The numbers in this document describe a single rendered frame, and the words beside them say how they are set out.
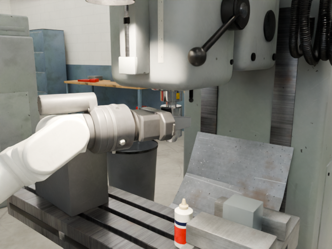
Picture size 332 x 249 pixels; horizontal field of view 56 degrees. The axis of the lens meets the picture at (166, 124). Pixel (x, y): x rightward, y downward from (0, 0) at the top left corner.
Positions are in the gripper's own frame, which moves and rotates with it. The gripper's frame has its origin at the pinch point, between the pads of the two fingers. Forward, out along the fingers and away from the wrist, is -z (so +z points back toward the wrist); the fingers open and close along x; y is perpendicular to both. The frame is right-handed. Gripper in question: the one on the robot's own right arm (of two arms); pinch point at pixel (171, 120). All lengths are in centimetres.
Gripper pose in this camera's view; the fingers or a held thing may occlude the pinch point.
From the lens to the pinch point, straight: 66.4
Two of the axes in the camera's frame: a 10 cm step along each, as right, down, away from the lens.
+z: -8.4, 1.1, -5.4
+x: -5.5, -1.8, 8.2
